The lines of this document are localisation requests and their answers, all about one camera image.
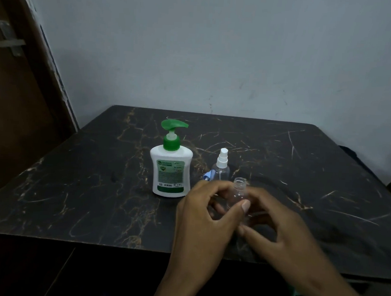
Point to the person's left hand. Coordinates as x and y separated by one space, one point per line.
200 232

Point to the person's right hand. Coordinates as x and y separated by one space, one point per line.
282 240

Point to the blue spray cap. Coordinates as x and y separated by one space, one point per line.
208 175

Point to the small clear bottle white cap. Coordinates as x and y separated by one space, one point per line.
221 169

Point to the white green hand sanitizer bottle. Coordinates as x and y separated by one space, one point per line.
170 158

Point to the person's right forearm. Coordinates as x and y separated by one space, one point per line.
332 293

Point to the brown wooden door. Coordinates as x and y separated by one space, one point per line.
13 108

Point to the metal door latch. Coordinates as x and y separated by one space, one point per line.
10 42

